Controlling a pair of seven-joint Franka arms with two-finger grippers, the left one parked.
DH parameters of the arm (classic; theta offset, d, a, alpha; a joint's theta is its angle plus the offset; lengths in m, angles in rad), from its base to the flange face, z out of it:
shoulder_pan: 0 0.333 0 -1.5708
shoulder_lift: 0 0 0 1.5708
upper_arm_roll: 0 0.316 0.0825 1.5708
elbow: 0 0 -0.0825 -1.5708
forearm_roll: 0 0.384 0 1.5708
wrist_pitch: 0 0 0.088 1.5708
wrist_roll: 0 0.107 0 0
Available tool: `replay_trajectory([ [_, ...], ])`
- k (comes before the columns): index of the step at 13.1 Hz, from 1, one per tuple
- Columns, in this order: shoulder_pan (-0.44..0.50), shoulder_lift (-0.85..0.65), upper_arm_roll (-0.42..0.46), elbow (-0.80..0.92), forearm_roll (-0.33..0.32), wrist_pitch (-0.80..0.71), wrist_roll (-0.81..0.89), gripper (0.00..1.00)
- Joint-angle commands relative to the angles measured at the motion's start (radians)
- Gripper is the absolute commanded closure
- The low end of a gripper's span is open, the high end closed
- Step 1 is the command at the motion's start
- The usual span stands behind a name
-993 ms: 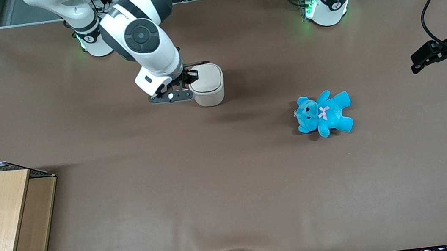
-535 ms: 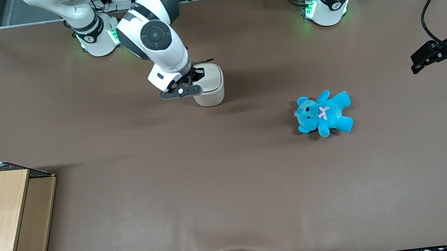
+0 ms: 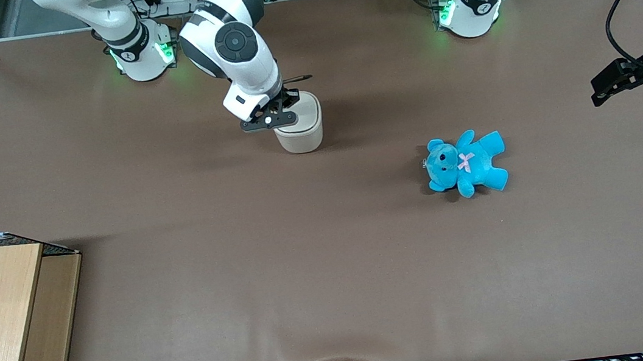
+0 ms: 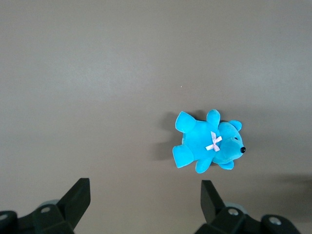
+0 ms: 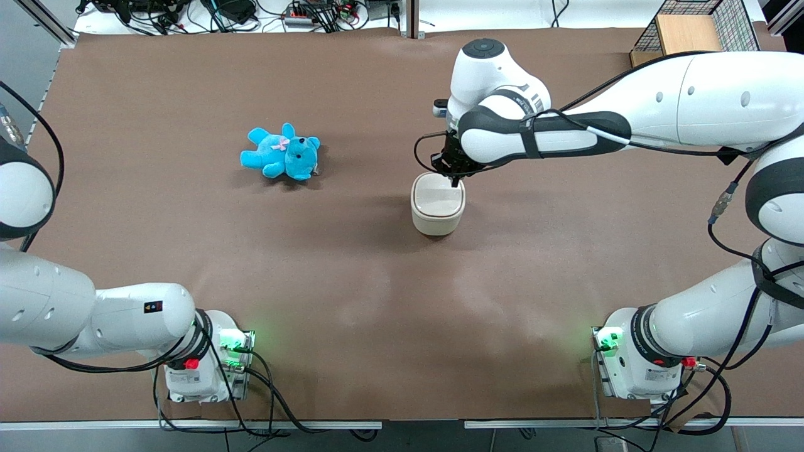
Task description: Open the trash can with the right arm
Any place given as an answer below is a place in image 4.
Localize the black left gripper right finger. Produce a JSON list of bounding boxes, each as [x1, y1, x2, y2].
[[195, 179, 302, 234]]

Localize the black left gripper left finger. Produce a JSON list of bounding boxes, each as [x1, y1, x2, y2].
[[0, 177, 91, 234]]

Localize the blue teddy bear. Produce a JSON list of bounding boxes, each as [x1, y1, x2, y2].
[[172, 109, 246, 174]]

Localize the brown table cloth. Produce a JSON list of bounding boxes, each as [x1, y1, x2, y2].
[[0, 0, 312, 234]]

